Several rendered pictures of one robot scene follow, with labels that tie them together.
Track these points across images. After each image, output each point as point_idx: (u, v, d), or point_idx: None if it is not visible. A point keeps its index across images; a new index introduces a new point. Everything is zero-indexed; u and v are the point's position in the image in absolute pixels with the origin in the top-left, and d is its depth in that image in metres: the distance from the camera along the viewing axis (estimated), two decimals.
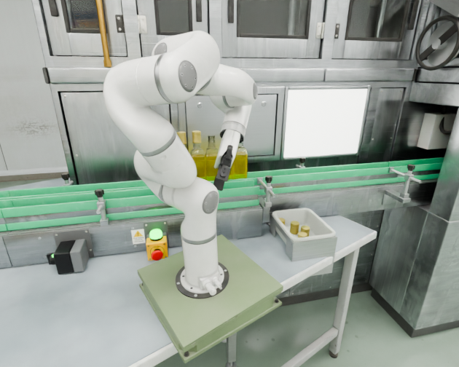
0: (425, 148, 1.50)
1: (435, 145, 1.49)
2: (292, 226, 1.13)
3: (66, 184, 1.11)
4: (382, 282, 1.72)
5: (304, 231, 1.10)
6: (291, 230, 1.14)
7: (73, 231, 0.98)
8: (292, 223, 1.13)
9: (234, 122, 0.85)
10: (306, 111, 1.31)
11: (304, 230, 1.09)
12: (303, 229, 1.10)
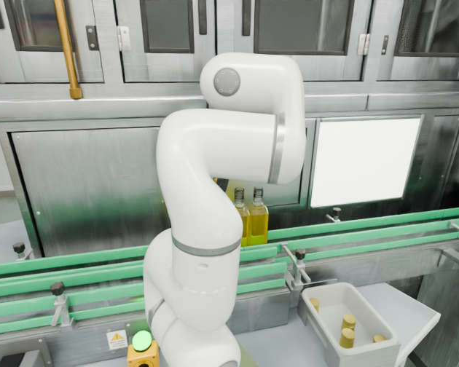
0: None
1: None
2: None
3: (20, 258, 0.80)
4: (423, 346, 1.42)
5: (348, 325, 0.79)
6: None
7: (20, 342, 0.67)
8: None
9: None
10: (342, 148, 1.00)
11: (348, 323, 0.79)
12: (347, 322, 0.79)
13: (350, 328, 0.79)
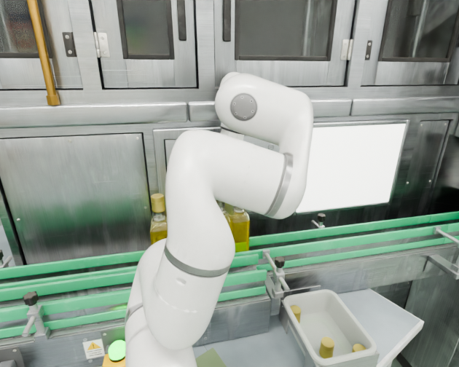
0: None
1: None
2: None
3: None
4: (412, 350, 1.41)
5: None
6: None
7: None
8: None
9: None
10: (326, 154, 1.00)
11: None
12: None
13: None
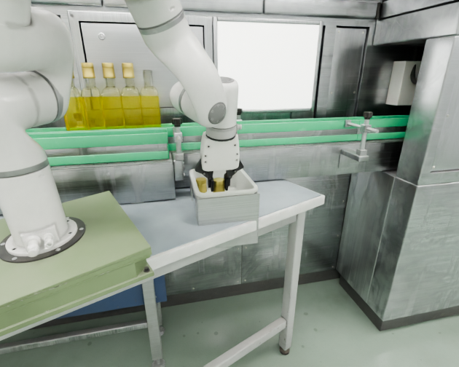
0: (395, 105, 1.25)
1: (406, 100, 1.25)
2: (110, 67, 0.87)
3: None
4: (349, 267, 1.48)
5: (131, 66, 0.88)
6: (110, 73, 0.87)
7: None
8: (109, 62, 0.86)
9: None
10: (242, 50, 1.06)
11: (131, 64, 0.88)
12: (130, 63, 0.87)
13: (132, 70, 0.89)
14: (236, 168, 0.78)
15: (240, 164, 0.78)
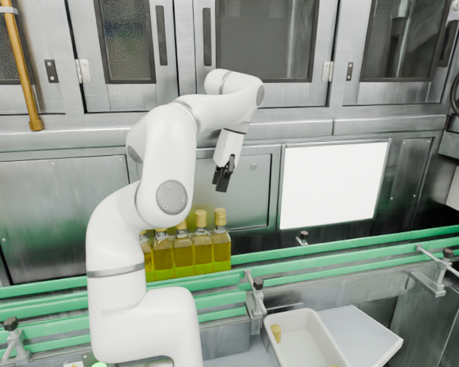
0: (457, 210, 1.20)
1: None
2: (183, 219, 0.81)
3: None
4: (399, 362, 1.43)
5: (205, 216, 0.83)
6: (183, 225, 0.82)
7: None
8: None
9: None
10: (309, 172, 1.01)
11: (205, 214, 0.83)
12: (204, 214, 0.82)
13: (206, 218, 0.84)
14: None
15: None
